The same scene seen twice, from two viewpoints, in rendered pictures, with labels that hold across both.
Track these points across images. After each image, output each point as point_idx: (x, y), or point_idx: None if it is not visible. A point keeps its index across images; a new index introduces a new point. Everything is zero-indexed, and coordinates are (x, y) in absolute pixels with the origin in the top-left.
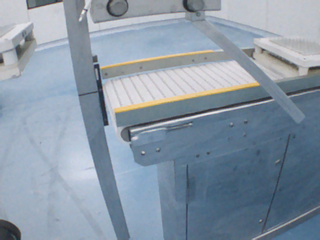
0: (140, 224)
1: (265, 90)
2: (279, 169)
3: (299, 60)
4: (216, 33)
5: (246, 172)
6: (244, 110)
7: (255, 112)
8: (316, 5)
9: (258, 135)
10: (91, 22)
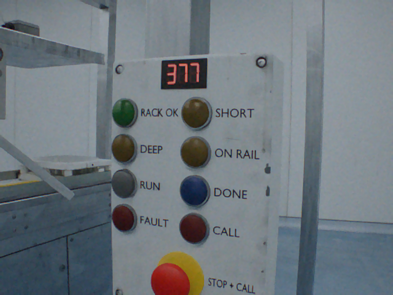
0: None
1: (38, 187)
2: (66, 276)
3: (64, 165)
4: (0, 138)
5: (33, 278)
6: (23, 203)
7: (32, 206)
8: (81, 144)
9: (38, 228)
10: None
